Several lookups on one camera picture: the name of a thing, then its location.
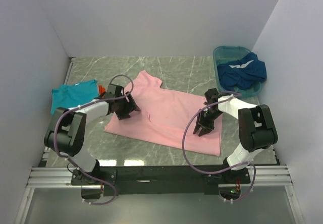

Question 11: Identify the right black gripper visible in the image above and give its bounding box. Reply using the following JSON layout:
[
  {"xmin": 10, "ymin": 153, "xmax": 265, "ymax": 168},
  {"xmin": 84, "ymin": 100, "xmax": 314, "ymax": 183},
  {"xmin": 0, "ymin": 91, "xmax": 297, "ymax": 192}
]
[{"xmin": 193, "ymin": 109, "xmax": 223, "ymax": 137}]

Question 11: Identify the orange folded t shirt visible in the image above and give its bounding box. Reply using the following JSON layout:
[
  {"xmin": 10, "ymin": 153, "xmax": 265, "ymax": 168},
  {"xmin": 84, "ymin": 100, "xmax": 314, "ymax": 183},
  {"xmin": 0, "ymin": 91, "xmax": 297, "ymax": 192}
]
[{"xmin": 98, "ymin": 85, "xmax": 105, "ymax": 95}]

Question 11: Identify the teal plastic bin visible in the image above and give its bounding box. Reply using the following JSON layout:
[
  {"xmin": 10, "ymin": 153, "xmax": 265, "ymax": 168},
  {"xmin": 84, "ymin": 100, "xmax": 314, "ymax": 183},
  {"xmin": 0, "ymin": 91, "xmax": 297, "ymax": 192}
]
[{"xmin": 212, "ymin": 46, "xmax": 262, "ymax": 98}]

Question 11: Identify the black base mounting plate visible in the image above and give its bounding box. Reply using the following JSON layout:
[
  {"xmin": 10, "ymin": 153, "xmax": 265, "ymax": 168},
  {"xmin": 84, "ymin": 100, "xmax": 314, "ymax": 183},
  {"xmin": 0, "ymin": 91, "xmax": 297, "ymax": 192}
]
[{"xmin": 70, "ymin": 165, "xmax": 252, "ymax": 197}]

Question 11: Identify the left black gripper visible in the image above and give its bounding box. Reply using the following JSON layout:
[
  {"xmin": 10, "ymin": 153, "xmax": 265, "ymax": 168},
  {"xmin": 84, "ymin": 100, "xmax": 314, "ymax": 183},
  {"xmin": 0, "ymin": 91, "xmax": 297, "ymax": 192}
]
[{"xmin": 115, "ymin": 92, "xmax": 140, "ymax": 120}]

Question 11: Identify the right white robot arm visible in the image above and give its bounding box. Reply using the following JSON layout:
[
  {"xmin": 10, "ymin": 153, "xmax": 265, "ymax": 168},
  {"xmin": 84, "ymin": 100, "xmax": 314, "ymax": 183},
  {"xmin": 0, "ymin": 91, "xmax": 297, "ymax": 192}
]
[{"xmin": 193, "ymin": 88, "xmax": 278, "ymax": 183}]

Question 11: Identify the pink t shirt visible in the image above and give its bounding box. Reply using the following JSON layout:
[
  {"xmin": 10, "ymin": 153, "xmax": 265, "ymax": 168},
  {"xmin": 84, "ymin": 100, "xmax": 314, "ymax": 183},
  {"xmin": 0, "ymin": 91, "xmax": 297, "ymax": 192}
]
[{"xmin": 104, "ymin": 70, "xmax": 222, "ymax": 156}]

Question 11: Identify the navy blue t shirt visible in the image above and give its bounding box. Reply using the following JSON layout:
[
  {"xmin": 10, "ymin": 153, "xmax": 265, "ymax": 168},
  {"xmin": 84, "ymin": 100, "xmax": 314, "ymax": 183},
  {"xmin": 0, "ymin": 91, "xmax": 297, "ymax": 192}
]
[{"xmin": 217, "ymin": 52, "xmax": 267, "ymax": 91}]

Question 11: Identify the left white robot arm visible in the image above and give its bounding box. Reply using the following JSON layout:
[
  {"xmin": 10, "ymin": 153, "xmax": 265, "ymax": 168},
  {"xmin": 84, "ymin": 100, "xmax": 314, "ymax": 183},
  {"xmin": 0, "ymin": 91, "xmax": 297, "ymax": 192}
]
[{"xmin": 44, "ymin": 84, "xmax": 140, "ymax": 185}]

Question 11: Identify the teal folded t shirt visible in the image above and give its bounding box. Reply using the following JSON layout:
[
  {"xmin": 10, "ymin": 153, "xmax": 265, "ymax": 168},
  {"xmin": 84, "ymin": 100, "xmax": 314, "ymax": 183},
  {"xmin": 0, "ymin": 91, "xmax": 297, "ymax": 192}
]
[{"xmin": 50, "ymin": 79, "xmax": 99, "ymax": 115}]

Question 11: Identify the aluminium rail frame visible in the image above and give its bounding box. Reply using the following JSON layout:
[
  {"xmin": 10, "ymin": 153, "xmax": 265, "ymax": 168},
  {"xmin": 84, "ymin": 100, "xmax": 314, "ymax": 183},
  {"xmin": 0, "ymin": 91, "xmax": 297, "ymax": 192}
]
[{"xmin": 15, "ymin": 56, "xmax": 304, "ymax": 223}]

